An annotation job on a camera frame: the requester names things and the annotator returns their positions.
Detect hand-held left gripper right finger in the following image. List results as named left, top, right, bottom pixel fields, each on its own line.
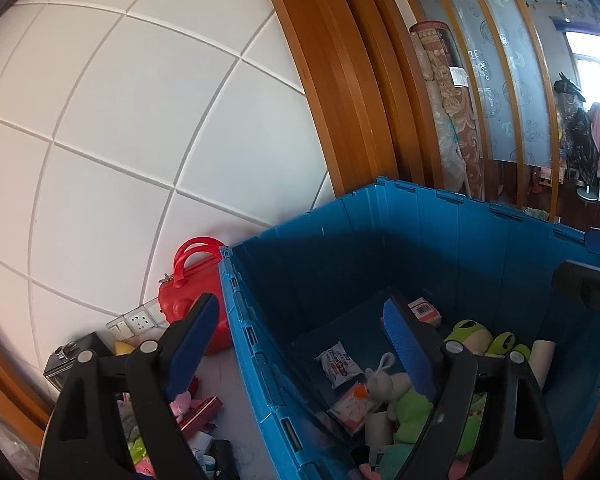
left=382, top=297, right=563, bottom=480

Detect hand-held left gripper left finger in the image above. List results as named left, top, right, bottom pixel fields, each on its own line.
left=39, top=292, right=221, bottom=480

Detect teal and pink plush toy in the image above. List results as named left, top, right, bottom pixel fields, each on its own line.
left=357, top=440, right=471, bottom=480

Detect blue plastic storage bin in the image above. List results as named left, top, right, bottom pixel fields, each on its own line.
left=219, top=176, right=600, bottom=480

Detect white box with red label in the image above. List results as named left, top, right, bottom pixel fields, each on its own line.
left=407, top=297, right=443, bottom=326

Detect white rabbit plush toy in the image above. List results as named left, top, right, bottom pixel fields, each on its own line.
left=362, top=352, right=413, bottom=421

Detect red handbag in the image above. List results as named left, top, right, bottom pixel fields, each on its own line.
left=158, top=236, right=233, bottom=356

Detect green frog plush toy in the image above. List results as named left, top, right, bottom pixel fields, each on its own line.
left=442, top=319, right=531, bottom=361

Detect light green plush toy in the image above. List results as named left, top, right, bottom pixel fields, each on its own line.
left=392, top=385, right=476, bottom=456

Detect maroon paper box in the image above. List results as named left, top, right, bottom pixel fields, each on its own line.
left=177, top=396, right=223, bottom=433

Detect white printed packet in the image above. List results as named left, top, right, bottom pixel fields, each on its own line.
left=314, top=341, right=363, bottom=390

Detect pink and white packet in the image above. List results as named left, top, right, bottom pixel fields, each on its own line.
left=327, top=380, right=381, bottom=436

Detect white paper roll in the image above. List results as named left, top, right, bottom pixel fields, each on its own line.
left=530, top=339, right=556, bottom=393
left=365, top=410, right=396, bottom=448

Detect dark hanging clothes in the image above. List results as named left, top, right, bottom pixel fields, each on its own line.
left=555, top=72, right=600, bottom=186

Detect small green packet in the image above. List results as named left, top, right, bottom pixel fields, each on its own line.
left=127, top=435, right=148, bottom=466

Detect black pouch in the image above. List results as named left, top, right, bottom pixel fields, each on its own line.
left=207, top=439, right=241, bottom=480

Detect black box with clasp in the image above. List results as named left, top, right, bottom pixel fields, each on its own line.
left=43, top=331, right=116, bottom=391

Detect frosted glass sliding door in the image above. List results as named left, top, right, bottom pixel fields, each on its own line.
left=405, top=0, right=566, bottom=211

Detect window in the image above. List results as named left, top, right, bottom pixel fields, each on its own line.
left=562, top=30, right=600, bottom=106

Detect rolled patterned carpet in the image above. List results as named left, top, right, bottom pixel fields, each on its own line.
left=409, top=20, right=486, bottom=196

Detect clear plastic bag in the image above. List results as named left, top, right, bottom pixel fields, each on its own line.
left=0, top=395, right=46, bottom=480

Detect white wall socket panel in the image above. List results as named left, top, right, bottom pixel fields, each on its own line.
left=105, top=299, right=162, bottom=342

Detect wooden wall trim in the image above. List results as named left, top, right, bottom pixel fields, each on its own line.
left=0, top=330, right=51, bottom=431

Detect wooden door frame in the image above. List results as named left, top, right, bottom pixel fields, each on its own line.
left=255, top=0, right=441, bottom=201

